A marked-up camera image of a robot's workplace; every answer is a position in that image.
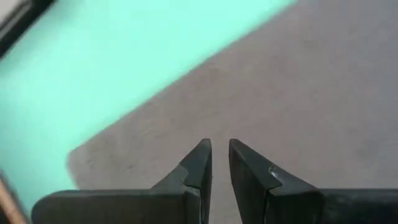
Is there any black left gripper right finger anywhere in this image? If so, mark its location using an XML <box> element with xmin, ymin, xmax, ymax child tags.
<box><xmin>228</xmin><ymin>138</ymin><xmax>398</xmax><ymax>224</ymax></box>

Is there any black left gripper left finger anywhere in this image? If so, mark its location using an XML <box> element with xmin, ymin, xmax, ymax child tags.
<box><xmin>30</xmin><ymin>138</ymin><xmax>213</xmax><ymax>224</ymax></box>

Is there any grey towel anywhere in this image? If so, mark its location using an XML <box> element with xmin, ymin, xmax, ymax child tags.
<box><xmin>66</xmin><ymin>0</ymin><xmax>398</xmax><ymax>224</ymax></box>

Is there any green table mat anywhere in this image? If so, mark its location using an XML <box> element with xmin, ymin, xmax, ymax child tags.
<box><xmin>0</xmin><ymin>0</ymin><xmax>299</xmax><ymax>215</ymax></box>

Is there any wooden table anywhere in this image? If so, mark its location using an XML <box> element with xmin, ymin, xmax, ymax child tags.
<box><xmin>0</xmin><ymin>170</ymin><xmax>30</xmax><ymax>224</ymax></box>

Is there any black metal table frame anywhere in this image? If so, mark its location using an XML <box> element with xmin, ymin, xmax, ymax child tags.
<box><xmin>0</xmin><ymin>0</ymin><xmax>57</xmax><ymax>59</ymax></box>

